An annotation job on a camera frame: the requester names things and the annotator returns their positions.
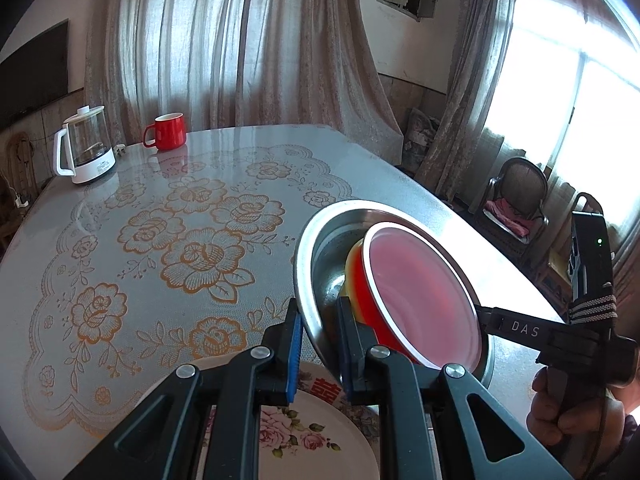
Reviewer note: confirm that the person's right forearm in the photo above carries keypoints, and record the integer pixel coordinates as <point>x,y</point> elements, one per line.
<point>625,450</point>

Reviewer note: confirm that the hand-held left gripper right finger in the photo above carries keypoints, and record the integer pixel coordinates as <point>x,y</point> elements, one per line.
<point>352,360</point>

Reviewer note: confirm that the dark wooden armchair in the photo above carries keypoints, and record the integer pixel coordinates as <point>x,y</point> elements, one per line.
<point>520,180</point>

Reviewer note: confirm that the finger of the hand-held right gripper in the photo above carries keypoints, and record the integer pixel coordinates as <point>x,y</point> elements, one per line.
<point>520,330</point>

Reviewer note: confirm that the red plastic bowl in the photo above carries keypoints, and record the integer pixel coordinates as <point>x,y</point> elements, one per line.
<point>420,290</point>

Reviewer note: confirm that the patterned cushion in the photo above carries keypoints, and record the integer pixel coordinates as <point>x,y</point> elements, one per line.
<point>422,135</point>

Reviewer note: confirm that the pink seat cushion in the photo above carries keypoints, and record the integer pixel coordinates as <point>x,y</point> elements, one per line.
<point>507,215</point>

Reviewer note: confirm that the red mug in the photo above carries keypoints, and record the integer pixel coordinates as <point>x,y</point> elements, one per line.
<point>167,132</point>

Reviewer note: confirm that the person's right hand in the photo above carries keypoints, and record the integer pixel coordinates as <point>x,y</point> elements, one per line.
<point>580,430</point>

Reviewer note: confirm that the beige lace curtain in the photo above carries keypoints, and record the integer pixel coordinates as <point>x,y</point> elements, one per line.
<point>225,35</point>
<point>475,85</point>

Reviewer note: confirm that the white power plug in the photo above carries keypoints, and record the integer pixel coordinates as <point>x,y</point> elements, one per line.
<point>120,150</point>

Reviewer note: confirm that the red and blue floral plate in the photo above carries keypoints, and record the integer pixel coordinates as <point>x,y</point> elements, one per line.
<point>320,385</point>

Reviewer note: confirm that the white glass electric kettle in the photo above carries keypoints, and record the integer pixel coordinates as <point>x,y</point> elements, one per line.
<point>87,150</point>

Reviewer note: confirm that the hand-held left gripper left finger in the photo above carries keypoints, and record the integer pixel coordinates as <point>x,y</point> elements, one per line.
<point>295,360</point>

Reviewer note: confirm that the small pink rose plate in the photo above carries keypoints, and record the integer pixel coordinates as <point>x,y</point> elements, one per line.
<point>300,450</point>

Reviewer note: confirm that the stainless steel bowl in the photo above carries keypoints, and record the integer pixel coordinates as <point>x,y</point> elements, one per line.
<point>325,260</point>

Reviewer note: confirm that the black flat television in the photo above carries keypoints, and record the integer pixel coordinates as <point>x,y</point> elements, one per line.
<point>30,75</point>

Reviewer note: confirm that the yellow plastic bowl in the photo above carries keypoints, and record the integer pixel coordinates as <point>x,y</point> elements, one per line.
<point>352,270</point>

